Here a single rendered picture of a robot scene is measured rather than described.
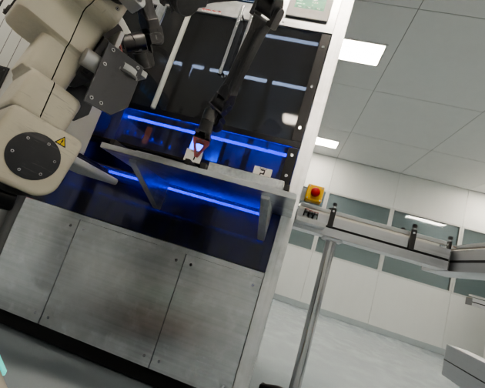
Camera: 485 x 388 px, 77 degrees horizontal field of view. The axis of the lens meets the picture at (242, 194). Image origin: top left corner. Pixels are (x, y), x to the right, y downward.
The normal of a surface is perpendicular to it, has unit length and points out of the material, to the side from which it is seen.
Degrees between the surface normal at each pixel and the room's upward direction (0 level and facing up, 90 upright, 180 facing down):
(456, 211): 90
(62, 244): 90
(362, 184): 90
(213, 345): 90
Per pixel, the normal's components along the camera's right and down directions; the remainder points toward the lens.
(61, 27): 0.73, 0.11
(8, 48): -0.03, -0.19
